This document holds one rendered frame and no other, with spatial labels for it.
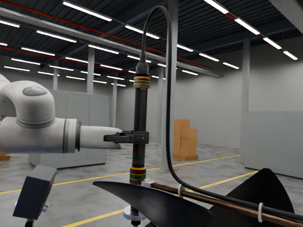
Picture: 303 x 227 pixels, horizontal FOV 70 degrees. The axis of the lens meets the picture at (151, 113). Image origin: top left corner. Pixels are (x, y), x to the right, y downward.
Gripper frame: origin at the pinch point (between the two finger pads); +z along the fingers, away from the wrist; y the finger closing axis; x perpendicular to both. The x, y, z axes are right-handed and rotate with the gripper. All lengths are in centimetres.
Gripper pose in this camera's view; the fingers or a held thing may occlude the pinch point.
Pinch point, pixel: (139, 136)
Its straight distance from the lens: 58.4
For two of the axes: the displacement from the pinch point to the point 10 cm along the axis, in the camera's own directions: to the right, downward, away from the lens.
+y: 2.9, -0.1, -9.6
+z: 9.6, 0.4, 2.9
